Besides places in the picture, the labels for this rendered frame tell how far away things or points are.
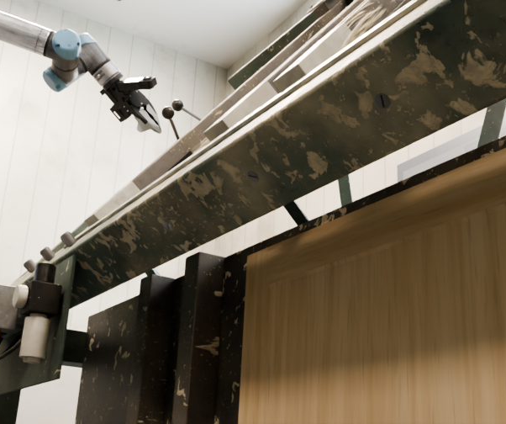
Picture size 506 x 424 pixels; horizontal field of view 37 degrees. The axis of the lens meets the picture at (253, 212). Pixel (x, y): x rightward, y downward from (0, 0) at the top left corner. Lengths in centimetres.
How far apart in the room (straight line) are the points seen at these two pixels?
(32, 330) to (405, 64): 95
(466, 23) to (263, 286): 72
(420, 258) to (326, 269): 21
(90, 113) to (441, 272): 518
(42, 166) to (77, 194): 33
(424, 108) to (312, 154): 18
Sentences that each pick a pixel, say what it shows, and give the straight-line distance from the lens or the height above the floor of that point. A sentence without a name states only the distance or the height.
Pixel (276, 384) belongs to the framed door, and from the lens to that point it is 124.
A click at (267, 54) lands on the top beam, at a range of 261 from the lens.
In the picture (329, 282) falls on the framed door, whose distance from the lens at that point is 116.
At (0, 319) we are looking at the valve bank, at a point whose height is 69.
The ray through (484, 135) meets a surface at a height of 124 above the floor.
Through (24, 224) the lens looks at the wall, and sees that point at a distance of 556.
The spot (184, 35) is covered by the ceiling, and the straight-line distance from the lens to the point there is 641.
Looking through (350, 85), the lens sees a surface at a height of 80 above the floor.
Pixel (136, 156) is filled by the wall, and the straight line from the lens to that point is 604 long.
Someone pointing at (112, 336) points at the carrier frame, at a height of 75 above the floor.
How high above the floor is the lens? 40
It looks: 20 degrees up
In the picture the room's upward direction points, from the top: 3 degrees clockwise
